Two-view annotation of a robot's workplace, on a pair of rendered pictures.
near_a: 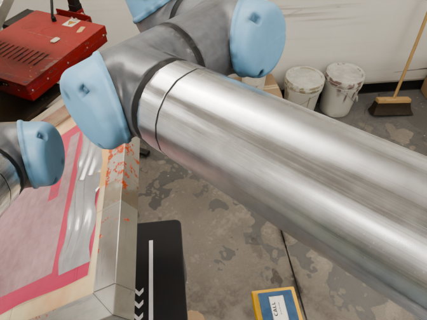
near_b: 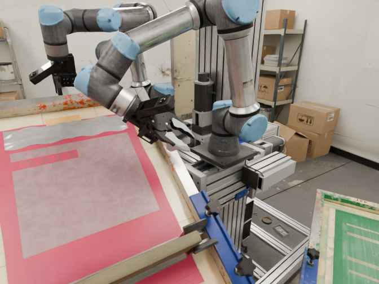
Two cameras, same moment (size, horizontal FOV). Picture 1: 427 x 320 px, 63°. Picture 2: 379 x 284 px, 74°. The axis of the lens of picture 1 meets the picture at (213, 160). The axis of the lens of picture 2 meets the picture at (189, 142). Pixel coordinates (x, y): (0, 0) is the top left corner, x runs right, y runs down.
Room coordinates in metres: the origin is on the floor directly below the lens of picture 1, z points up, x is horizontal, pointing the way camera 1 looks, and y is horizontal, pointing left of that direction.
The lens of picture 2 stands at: (0.38, 1.09, 1.74)
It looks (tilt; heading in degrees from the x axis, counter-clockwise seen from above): 23 degrees down; 246
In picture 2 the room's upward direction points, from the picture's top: straight up
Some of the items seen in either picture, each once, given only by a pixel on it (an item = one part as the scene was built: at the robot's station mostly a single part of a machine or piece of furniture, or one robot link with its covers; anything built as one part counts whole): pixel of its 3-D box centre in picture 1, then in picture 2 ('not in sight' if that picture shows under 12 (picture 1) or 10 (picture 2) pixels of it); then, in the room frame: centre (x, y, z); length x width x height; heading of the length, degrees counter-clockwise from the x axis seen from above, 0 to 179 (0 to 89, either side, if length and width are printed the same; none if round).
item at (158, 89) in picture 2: not in sight; (162, 95); (-0.07, -0.29, 1.42); 0.13 x 0.12 x 0.14; 137
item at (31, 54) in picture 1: (37, 49); not in sight; (1.58, 0.88, 1.06); 0.61 x 0.46 x 0.12; 157
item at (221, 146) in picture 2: not in sight; (224, 139); (-0.20, 0.20, 1.31); 0.15 x 0.15 x 0.10
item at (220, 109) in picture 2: not in sight; (226, 115); (-0.20, 0.20, 1.42); 0.13 x 0.12 x 0.14; 94
